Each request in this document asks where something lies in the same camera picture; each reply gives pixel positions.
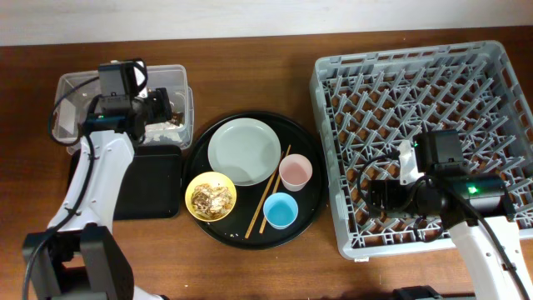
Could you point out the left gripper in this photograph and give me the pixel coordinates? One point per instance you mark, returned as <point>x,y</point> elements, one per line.
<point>161,104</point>

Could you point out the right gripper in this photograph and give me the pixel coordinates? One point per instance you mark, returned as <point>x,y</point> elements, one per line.
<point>391,207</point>

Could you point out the white paper waste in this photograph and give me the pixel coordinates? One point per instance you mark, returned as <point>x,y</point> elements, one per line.
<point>168,130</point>

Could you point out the pink cup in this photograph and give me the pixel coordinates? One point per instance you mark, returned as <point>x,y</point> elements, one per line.
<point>295,172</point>

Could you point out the yellow bowl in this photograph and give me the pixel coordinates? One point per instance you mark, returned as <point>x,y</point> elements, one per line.
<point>214,179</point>

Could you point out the blue cup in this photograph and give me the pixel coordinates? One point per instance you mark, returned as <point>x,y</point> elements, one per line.
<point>280,210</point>

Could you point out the food scraps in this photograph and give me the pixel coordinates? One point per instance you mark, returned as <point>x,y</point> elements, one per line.
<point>211,202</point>

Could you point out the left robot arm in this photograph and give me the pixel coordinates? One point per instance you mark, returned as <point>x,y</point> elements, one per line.
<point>77,257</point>

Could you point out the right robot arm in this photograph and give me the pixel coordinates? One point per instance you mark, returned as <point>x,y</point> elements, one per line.
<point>479,216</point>

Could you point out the clear plastic waste bin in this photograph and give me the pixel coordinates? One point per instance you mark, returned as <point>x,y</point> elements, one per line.
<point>73,109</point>

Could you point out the grey dishwasher rack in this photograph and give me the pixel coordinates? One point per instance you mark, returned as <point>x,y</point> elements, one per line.
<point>366,104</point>

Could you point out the black rectangular tray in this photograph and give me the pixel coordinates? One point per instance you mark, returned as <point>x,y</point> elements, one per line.
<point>143,185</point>

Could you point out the grey round plate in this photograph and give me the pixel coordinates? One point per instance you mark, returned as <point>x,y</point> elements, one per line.
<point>244,149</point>

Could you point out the round black serving tray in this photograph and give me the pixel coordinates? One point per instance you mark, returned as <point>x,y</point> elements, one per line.
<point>232,229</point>

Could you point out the right wooden chopstick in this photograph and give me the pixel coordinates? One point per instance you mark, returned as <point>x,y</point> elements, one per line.
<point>274,190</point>

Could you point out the wooden chopstick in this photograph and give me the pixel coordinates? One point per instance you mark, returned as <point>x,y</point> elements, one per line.
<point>262,199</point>
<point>274,190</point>

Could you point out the left wooden chopstick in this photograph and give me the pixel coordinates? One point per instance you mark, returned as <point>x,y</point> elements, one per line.
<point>262,199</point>

